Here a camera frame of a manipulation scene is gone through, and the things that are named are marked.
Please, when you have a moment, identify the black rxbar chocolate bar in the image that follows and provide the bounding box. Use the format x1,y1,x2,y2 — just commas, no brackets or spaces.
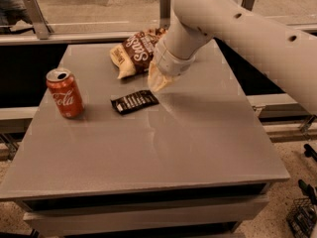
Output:
111,90,159,115

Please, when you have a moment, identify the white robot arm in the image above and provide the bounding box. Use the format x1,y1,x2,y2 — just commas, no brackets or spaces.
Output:
148,0,317,114

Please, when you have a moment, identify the red coca-cola can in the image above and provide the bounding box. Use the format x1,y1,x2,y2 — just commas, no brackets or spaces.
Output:
46,67,84,118

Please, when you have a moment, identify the brown white chip bag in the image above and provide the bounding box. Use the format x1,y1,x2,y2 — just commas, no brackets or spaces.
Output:
110,28,166,79

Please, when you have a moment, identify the grey table drawer unit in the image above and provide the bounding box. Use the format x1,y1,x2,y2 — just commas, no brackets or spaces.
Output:
14,181,271,238

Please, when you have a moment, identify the person sitting in background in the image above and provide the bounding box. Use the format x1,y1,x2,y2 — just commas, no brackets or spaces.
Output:
0,0,33,35

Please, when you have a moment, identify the middle metal railing bracket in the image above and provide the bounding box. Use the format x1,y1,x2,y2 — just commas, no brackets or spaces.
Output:
159,0,171,28

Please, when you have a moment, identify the left metal railing bracket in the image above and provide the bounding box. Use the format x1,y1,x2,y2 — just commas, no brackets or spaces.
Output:
23,0,50,40

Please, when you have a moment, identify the black wire basket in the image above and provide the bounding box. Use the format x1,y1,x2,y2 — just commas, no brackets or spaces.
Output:
286,198,317,238

